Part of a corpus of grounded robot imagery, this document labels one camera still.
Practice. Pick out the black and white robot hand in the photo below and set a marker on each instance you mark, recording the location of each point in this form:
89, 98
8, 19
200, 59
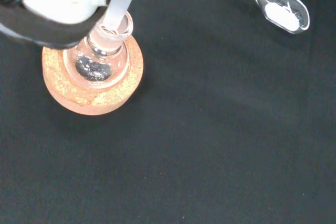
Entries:
52, 14

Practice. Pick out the small glass round-bottom flask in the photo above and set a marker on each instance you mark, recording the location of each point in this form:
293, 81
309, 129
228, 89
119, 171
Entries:
97, 61

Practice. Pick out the glass weighing funnel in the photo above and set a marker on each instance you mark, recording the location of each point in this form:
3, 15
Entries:
284, 15

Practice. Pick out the black cloth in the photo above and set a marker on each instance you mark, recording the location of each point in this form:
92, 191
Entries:
210, 129

